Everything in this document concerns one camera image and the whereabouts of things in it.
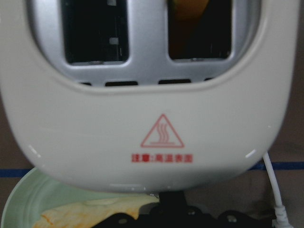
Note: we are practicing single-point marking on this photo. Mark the light green plate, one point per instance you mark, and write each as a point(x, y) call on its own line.
point(37, 192)

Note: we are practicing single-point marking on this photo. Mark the yellow toast on plate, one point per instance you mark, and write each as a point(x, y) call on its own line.
point(86, 214)

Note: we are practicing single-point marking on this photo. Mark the yellow toast in toaster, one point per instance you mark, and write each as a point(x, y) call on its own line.
point(183, 18)

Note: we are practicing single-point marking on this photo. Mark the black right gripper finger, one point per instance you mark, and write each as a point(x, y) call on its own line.
point(196, 218)
point(124, 220)

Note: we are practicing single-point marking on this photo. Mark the cream white toaster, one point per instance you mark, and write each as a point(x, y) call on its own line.
point(151, 123)

